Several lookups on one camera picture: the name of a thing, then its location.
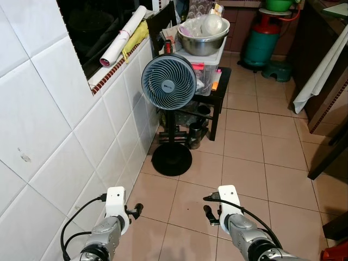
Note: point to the clear plastic storage box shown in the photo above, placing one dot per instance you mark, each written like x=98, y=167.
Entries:
x=209, y=68

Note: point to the large steel mixing bowl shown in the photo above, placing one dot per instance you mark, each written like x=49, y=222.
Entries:
x=204, y=44

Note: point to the white plastic bag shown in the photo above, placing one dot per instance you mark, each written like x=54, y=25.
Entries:
x=212, y=24

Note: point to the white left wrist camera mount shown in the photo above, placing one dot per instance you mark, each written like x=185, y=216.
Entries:
x=115, y=200

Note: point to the blue-grey pedestal fan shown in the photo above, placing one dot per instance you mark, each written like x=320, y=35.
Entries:
x=169, y=81

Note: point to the red plastic stool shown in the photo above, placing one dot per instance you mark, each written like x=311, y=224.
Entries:
x=336, y=253

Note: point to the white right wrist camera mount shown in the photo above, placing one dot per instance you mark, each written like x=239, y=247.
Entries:
x=228, y=197

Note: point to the green gas cylinder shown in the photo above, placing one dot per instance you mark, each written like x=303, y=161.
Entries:
x=261, y=46

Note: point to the green step stool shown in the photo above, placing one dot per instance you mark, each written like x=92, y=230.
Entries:
x=276, y=69

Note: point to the dark wooden cabinet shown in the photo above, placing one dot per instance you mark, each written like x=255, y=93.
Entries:
x=315, y=32

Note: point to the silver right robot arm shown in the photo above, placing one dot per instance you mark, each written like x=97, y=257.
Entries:
x=253, y=239

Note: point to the yellow cloth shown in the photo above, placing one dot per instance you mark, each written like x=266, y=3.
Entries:
x=137, y=38

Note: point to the white hanging cloth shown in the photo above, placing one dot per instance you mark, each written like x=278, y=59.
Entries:
x=321, y=70

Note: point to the dark wooden table frame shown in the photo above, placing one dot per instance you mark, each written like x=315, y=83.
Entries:
x=326, y=163

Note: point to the white rolled paper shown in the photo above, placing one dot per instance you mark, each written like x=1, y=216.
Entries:
x=125, y=37

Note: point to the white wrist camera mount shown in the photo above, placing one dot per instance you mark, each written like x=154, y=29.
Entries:
x=228, y=197
x=115, y=200

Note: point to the green plastic basin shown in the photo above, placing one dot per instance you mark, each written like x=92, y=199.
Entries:
x=278, y=4

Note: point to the black side table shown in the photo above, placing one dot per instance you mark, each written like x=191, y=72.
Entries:
x=218, y=103

